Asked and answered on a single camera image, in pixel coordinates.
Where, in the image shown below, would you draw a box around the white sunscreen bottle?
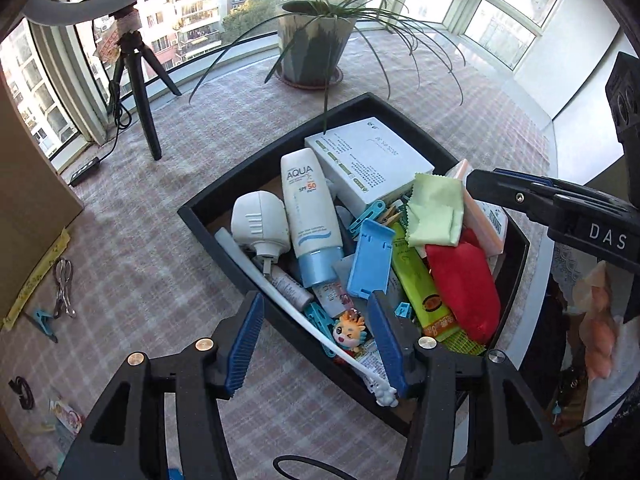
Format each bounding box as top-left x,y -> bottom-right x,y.
280,149 -> 344,289

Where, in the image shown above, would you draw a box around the white round handheld device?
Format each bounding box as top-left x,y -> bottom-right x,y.
230,191 -> 292,275

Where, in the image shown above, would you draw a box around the pink cartoon snack packet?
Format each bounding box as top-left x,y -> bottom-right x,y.
47,397 -> 83,436

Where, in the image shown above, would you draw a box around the person's right hand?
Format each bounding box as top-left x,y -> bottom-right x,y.
572,260 -> 618,381

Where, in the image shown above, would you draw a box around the wooden clothespin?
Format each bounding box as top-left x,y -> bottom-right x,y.
382,201 -> 408,226

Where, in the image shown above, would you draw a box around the green spider plant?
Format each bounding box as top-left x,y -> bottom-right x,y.
189,0 -> 466,133

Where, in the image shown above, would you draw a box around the long yellow paper packet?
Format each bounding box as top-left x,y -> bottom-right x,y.
1,227 -> 71,332

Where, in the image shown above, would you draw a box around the grey plant pot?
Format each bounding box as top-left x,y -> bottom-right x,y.
276,1 -> 358,86

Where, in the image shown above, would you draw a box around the green snack packet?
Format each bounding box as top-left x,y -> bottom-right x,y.
389,222 -> 463,339

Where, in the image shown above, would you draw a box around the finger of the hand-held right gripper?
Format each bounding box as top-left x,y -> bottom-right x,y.
465,169 -> 558,228

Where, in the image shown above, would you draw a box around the red white sachet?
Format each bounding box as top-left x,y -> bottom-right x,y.
356,339 -> 401,393

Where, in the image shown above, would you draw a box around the white framed window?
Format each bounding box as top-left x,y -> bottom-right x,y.
0,0 -> 576,161

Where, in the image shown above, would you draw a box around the black power strip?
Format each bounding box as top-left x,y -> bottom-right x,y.
69,156 -> 101,187

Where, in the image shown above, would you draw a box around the green mesh bag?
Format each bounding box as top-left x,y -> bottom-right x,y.
441,332 -> 487,357

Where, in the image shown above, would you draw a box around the light green cleaning cloth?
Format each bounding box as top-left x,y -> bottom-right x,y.
406,173 -> 466,248

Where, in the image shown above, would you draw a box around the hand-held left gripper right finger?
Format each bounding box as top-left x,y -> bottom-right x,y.
368,290 -> 578,480

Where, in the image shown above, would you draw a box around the light wooden cabinet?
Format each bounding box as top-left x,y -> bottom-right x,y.
0,75 -> 86,331

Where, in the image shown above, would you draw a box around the cartoon figure toy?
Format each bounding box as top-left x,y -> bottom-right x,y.
327,309 -> 370,350

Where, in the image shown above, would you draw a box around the black usb cable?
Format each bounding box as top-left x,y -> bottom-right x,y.
7,376 -> 35,410

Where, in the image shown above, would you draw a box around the white long plastic stick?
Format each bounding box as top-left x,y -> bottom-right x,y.
215,227 -> 399,409

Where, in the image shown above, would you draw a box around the red pot saucer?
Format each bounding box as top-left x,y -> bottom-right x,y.
276,65 -> 346,92

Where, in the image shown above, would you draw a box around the white cardboard box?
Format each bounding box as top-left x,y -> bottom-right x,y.
304,119 -> 435,216

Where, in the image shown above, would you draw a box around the pink white tissue pack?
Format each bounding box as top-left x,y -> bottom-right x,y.
444,159 -> 510,257

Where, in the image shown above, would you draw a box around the apartment buildings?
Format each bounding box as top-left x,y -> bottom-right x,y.
135,0 -> 301,68

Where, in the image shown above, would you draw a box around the blue plastic phone stand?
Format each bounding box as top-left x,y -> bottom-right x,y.
346,218 -> 396,298

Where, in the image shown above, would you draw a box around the teal clothespin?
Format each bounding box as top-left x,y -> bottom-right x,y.
301,301 -> 337,358
32,308 -> 59,343
350,200 -> 390,241

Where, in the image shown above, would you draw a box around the small pink white tube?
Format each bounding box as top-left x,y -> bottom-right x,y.
270,262 -> 315,311

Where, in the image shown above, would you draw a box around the red cloth pouch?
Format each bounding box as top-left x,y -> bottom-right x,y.
425,229 -> 502,346

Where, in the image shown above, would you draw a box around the metal keychain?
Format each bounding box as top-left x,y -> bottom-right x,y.
52,257 -> 77,319

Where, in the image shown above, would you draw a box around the black tripod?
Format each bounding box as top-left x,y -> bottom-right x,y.
105,5 -> 183,161

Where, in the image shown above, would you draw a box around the black plastic tray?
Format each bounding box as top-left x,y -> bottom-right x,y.
177,92 -> 531,437

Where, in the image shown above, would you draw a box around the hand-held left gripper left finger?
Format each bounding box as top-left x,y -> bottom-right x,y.
57,291 -> 266,480

